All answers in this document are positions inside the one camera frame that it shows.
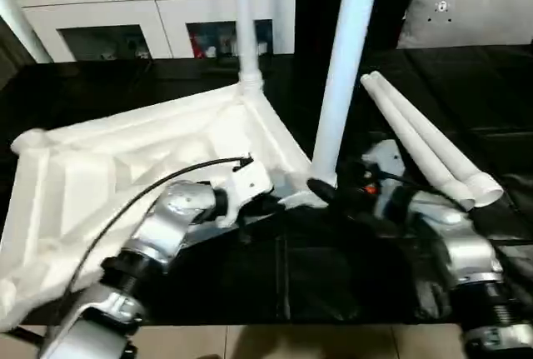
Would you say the white glass-door cabinet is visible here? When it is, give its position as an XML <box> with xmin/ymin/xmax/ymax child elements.
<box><xmin>17</xmin><ymin>0</ymin><xmax>299</xmax><ymax>62</ymax></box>

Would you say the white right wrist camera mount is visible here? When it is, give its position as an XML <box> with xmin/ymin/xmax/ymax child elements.
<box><xmin>362</xmin><ymin>138</ymin><xmax>407</xmax><ymax>220</ymax></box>

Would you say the white plastic table leg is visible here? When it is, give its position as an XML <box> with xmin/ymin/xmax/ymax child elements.
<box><xmin>311</xmin><ymin>0</ymin><xmax>386</xmax><ymax>192</ymax></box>
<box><xmin>360</xmin><ymin>76</ymin><xmax>477</xmax><ymax>212</ymax></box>
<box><xmin>228</xmin><ymin>0</ymin><xmax>267</xmax><ymax>102</ymax></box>
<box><xmin>371</xmin><ymin>71</ymin><xmax>506</xmax><ymax>207</ymax></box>

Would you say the black stand leg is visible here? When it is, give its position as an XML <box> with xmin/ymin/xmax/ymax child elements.
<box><xmin>0</xmin><ymin>326</ymin><xmax>47</xmax><ymax>345</ymax></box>

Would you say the grey cushion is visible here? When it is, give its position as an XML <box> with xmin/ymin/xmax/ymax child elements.
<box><xmin>396</xmin><ymin>0</ymin><xmax>533</xmax><ymax>50</ymax></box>

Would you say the white plastic table top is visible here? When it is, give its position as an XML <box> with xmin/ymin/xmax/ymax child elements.
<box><xmin>0</xmin><ymin>84</ymin><xmax>334</xmax><ymax>332</ymax></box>

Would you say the black furniture with yellow label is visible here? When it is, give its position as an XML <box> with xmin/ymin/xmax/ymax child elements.
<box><xmin>291</xmin><ymin>0</ymin><xmax>417</xmax><ymax>58</ymax></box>

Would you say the black work mat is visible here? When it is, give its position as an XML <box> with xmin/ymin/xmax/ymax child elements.
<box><xmin>0</xmin><ymin>47</ymin><xmax>533</xmax><ymax>327</ymax></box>

